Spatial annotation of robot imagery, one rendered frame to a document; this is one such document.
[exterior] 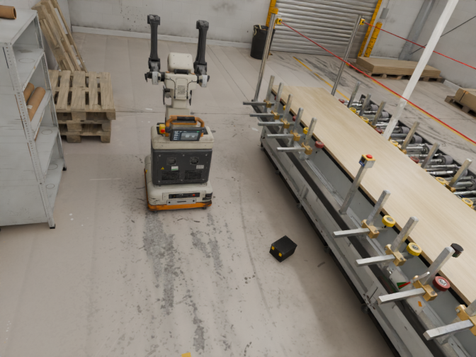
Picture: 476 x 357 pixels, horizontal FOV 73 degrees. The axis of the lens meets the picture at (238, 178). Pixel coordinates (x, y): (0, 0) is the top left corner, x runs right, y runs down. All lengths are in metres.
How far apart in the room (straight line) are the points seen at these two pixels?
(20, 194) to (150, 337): 1.49
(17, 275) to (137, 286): 0.88
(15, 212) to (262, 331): 2.16
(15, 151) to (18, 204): 0.50
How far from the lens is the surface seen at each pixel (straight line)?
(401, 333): 2.79
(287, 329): 2.67
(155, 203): 3.13
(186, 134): 2.75
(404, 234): 2.18
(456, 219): 2.82
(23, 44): 3.38
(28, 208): 3.10
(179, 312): 2.59
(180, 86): 2.99
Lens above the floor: 2.23
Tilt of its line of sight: 36 degrees down
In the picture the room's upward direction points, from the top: 12 degrees clockwise
